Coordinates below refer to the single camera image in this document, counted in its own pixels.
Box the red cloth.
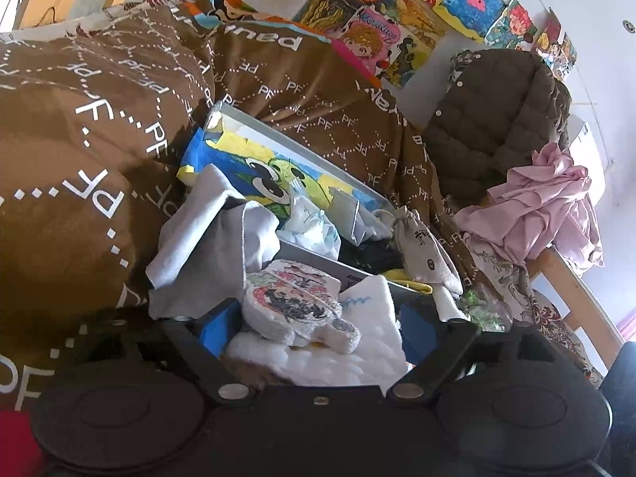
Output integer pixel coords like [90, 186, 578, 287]
[0, 410, 45, 477]

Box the brown multicolour printed duvet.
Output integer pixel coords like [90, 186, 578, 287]
[0, 0, 478, 413]

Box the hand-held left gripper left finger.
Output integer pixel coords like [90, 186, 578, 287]
[74, 298, 256, 403]

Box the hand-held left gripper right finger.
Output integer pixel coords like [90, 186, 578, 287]
[390, 298, 577, 403]

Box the cartoon print towel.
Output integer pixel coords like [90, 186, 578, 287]
[176, 126, 383, 219]

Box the yellow cloth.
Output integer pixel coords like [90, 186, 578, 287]
[382, 268, 433, 294]

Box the beige drawstring pouch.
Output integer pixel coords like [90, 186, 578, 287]
[392, 206, 470, 321]

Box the light grey cloth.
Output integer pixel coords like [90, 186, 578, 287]
[146, 164, 281, 321]

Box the floral cloth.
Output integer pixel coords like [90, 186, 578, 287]
[467, 233, 604, 383]

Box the printed compressed towel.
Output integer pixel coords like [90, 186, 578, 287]
[242, 258, 363, 356]

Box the pink cloth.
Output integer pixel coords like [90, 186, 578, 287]
[454, 142, 607, 274]

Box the collage of cartoon wall posters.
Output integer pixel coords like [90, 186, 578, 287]
[194, 0, 580, 90]

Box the olive quilted jacket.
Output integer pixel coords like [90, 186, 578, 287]
[422, 50, 572, 204]

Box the grey storage box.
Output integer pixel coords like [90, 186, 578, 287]
[206, 102, 428, 299]

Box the white tissue packet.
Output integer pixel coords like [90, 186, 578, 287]
[275, 194, 343, 259]

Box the black cloth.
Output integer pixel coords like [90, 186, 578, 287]
[338, 241, 403, 276]

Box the white fluffy cloth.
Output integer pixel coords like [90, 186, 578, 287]
[226, 273, 413, 388]

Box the white wall appliance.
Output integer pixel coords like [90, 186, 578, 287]
[566, 114, 607, 200]

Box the wooden bed frame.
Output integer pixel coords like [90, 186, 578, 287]
[0, 0, 627, 373]

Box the green mesh item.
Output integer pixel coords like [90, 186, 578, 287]
[457, 288, 512, 331]

